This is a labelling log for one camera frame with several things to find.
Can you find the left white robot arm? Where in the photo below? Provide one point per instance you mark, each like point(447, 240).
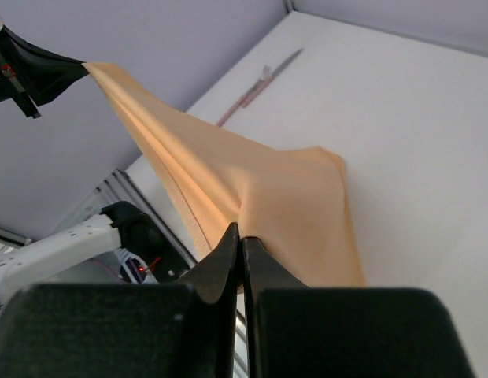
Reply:
point(120, 225)

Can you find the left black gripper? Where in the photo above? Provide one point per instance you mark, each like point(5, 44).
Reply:
point(28, 71)

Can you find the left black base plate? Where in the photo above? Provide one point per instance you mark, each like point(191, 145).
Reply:
point(166, 261)

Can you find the left controller board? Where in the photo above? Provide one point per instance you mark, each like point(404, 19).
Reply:
point(132, 269)

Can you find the peach satin cloth napkin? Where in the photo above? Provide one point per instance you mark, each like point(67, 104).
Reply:
point(294, 201)

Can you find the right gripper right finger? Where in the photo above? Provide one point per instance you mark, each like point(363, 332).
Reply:
point(299, 331)

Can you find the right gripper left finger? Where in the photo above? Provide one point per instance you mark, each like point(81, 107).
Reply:
point(180, 329)

